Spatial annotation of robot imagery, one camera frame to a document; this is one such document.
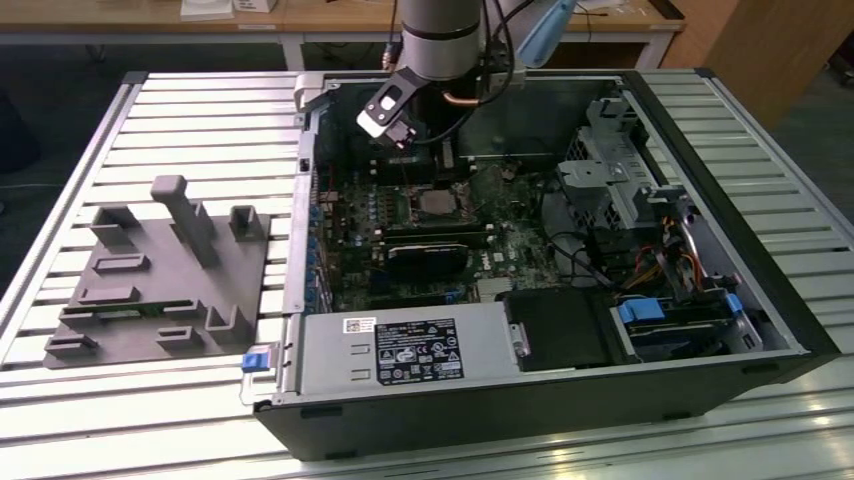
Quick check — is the grey metal disk cage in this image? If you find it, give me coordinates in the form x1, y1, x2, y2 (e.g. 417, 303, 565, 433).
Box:
556, 97, 686, 234

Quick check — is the silver CPU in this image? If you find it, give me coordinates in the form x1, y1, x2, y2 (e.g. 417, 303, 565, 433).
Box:
419, 189, 469, 214

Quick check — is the black PC case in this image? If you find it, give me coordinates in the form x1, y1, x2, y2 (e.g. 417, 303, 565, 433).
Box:
253, 68, 842, 462

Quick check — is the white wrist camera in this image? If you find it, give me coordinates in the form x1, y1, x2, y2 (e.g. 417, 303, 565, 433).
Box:
355, 74, 421, 149

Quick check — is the black data cable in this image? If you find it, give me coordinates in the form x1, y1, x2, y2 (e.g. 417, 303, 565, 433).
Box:
546, 229, 617, 290

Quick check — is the black plastic shroud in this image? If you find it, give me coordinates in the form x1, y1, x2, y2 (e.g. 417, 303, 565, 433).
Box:
504, 287, 634, 374

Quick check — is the metal socket cover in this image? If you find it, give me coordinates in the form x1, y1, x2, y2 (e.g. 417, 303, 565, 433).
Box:
461, 164, 509, 211

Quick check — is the black graphics card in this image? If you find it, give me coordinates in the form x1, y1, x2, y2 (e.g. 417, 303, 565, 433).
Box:
385, 242, 470, 280

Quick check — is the grey parts rack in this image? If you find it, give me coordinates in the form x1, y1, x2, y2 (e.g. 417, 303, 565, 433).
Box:
42, 174, 274, 370

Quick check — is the black RAM stick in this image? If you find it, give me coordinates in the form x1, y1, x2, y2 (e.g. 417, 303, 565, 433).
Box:
385, 232, 490, 247
383, 224, 486, 237

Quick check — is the wooden cabinet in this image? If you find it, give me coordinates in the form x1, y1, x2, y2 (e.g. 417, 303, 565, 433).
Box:
660, 0, 854, 130

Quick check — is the green motherboard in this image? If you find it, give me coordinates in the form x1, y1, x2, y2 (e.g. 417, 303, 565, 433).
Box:
310, 149, 576, 314

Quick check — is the green RAM stick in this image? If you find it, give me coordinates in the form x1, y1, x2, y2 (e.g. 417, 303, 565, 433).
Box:
90, 303, 167, 319

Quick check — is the silver chipset heatsink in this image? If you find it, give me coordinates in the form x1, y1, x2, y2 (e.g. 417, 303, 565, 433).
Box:
476, 277, 513, 302

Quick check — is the blue case latch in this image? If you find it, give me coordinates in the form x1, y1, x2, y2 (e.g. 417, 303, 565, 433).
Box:
241, 352, 278, 374

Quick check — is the coloured power wire bundle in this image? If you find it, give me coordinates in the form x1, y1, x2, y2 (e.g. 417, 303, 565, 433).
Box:
626, 214, 710, 301

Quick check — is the blue disk carrier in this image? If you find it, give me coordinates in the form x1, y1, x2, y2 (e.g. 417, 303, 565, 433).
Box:
617, 295, 668, 327

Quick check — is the silver power supply unit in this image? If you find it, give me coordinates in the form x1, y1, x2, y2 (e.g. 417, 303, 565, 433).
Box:
293, 302, 520, 397

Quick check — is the wooden desk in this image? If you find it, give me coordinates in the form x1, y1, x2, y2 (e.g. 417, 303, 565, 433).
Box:
0, 0, 688, 71

